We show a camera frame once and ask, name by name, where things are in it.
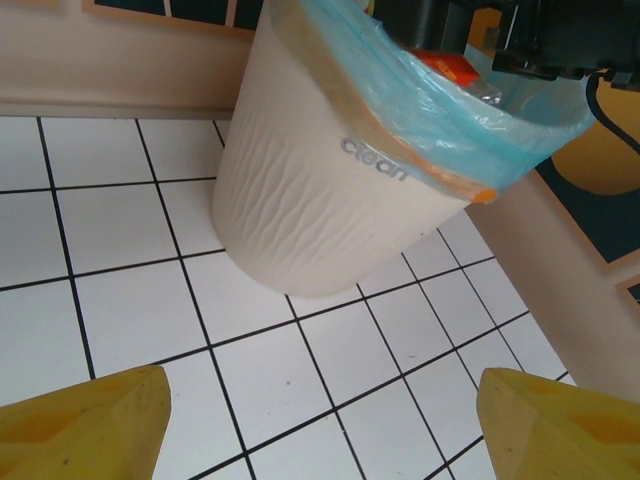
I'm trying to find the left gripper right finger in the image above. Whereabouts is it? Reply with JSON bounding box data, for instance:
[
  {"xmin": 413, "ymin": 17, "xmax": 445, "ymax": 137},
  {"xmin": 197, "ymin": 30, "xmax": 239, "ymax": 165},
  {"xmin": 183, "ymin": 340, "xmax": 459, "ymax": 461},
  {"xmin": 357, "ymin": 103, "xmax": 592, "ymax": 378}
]
[{"xmin": 474, "ymin": 367, "xmax": 640, "ymax": 480}]

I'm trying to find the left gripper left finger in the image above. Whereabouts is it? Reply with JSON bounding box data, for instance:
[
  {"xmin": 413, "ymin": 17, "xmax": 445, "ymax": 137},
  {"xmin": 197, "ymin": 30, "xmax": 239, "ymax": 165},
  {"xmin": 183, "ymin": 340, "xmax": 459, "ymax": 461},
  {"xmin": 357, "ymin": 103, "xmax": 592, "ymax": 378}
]
[{"xmin": 0, "ymin": 364, "xmax": 174, "ymax": 480}]

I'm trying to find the orange label bottle brown cap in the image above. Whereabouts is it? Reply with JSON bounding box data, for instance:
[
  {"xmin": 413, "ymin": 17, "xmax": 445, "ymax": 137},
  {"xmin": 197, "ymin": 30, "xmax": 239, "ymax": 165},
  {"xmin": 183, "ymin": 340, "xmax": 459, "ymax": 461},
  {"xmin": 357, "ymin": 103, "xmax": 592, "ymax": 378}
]
[{"xmin": 407, "ymin": 47, "xmax": 504, "ymax": 109}]

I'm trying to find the white plastic waste bin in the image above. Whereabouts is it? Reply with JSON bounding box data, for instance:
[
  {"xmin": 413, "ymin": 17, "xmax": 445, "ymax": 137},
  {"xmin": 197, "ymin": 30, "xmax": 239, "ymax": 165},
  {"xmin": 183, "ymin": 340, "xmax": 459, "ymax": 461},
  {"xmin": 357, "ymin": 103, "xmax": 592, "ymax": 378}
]
[{"xmin": 212, "ymin": 0, "xmax": 501, "ymax": 300}]

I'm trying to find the blue plastic bin liner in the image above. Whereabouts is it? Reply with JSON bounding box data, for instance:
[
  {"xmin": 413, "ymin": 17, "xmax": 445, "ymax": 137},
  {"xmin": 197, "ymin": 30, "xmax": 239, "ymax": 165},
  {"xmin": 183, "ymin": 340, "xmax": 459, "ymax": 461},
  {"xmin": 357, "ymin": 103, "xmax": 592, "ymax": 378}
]
[{"xmin": 292, "ymin": 0, "xmax": 596, "ymax": 194}]

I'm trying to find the orange bin rim ring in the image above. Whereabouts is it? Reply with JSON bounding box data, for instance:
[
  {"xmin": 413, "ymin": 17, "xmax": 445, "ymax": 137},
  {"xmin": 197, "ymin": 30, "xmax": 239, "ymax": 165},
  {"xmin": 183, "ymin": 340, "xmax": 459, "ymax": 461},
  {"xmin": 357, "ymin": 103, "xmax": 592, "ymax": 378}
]
[{"xmin": 409, "ymin": 159, "xmax": 501, "ymax": 205}]

